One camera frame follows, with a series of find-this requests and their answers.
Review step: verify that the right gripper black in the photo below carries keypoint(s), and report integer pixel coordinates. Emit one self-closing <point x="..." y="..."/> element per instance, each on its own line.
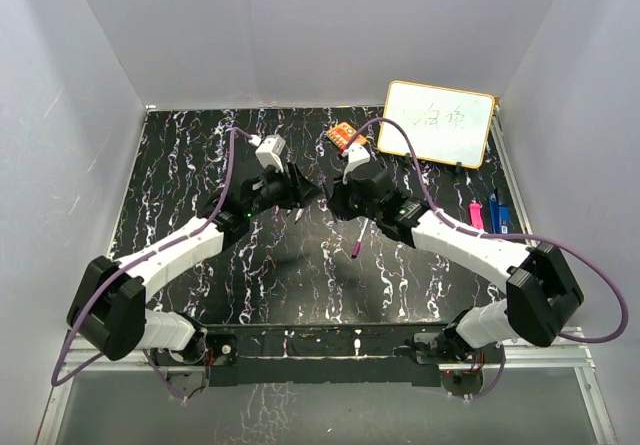
<point x="337" y="202"/>

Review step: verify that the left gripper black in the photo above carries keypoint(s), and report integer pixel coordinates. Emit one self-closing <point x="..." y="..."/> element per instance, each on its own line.
<point x="298" y="191"/>

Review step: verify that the magenta cap marker pen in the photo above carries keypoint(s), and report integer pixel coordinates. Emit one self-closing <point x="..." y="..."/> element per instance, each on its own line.
<point x="357" y="246"/>

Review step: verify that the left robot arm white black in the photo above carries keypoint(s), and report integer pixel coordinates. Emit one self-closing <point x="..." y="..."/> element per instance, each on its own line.
<point x="110" y="308"/>

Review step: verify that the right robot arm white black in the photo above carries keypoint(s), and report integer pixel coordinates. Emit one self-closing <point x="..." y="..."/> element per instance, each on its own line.
<point x="541" y="292"/>

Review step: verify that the pink highlighter pen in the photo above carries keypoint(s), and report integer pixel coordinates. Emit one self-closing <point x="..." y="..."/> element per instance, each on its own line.
<point x="475" y="211"/>

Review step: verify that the orange spiral notebook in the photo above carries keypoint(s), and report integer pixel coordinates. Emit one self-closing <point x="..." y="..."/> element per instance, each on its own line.
<point x="340" y="135"/>

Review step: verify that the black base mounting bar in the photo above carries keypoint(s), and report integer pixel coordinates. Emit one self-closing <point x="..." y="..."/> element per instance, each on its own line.
<point x="416" y="354"/>

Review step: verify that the blue eraser tool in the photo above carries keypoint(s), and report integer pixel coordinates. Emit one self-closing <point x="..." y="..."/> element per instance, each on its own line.
<point x="499" y="214"/>

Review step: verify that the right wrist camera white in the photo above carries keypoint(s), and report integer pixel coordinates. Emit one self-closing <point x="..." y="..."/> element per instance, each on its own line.
<point x="355" y="155"/>

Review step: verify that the white board yellow frame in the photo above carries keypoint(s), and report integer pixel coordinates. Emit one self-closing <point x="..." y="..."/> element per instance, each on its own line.
<point x="441" y="125"/>

